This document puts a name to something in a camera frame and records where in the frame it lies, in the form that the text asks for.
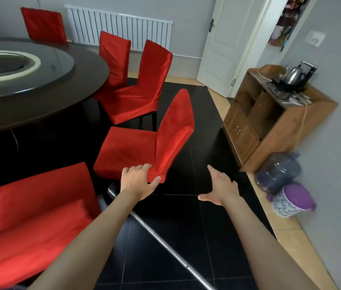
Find person's left hand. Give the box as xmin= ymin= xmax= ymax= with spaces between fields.
xmin=120 ymin=164 xmax=162 ymax=202

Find person's right hand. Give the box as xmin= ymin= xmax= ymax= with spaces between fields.
xmin=198 ymin=165 xmax=240 ymax=207

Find red covered chair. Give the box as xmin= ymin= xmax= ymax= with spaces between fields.
xmin=93 ymin=88 xmax=195 ymax=184
xmin=0 ymin=162 xmax=102 ymax=290
xmin=93 ymin=31 xmax=132 ymax=102
xmin=20 ymin=7 xmax=68 ymax=45
xmin=97 ymin=39 xmax=173 ymax=126

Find person's left forearm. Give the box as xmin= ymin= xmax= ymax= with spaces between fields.
xmin=27 ymin=190 xmax=143 ymax=290

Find person's right forearm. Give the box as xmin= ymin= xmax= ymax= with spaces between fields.
xmin=221 ymin=195 xmax=320 ymax=290

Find metal pole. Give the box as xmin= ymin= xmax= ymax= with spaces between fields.
xmin=107 ymin=186 xmax=217 ymax=290

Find clear blue water jug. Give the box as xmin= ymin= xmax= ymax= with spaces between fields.
xmin=254 ymin=152 xmax=302 ymax=196

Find white bin with purple lid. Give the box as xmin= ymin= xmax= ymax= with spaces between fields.
xmin=266 ymin=182 xmax=317 ymax=219

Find round dark wooden table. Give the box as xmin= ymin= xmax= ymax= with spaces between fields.
xmin=0 ymin=37 xmax=111 ymax=137

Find brown wooden cabinet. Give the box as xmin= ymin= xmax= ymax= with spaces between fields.
xmin=222 ymin=64 xmax=339 ymax=173

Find round glass turntable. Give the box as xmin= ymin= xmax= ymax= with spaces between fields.
xmin=0 ymin=40 xmax=75 ymax=100

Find black tea tray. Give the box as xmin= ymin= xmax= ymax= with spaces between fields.
xmin=266 ymin=78 xmax=309 ymax=100

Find papers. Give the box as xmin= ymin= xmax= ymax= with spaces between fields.
xmin=282 ymin=93 xmax=313 ymax=107

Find steel kettle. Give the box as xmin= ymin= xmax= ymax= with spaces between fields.
xmin=280 ymin=61 xmax=318 ymax=85

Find white door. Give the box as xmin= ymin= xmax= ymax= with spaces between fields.
xmin=196 ymin=0 xmax=273 ymax=99

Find beige cable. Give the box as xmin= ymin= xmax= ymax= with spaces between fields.
xmin=294 ymin=105 xmax=309 ymax=150

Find white wall radiator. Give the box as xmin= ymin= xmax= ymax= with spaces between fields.
xmin=64 ymin=4 xmax=174 ymax=52

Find white wall switch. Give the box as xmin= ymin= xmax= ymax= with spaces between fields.
xmin=305 ymin=30 xmax=327 ymax=48

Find colourful wall poster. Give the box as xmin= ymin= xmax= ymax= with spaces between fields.
xmin=267 ymin=0 xmax=310 ymax=52

